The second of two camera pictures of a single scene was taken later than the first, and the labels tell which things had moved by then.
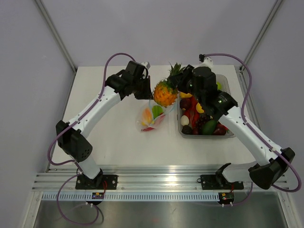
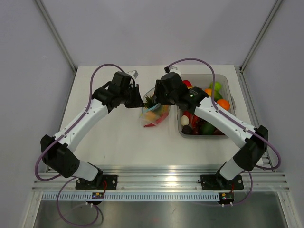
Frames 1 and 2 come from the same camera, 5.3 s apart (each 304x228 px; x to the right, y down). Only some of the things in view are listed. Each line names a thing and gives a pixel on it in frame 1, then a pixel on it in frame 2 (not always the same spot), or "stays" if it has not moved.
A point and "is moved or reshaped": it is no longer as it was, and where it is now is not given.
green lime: (219, 85) stays
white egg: (184, 120) stays
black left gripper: (147, 94) → (138, 102)
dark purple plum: (186, 129) stays
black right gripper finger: (175, 80) → (157, 91)
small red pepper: (147, 129) → (162, 118)
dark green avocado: (209, 127) stays
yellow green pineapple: (165, 93) is moved or reshaped
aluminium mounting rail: (62, 178) stays
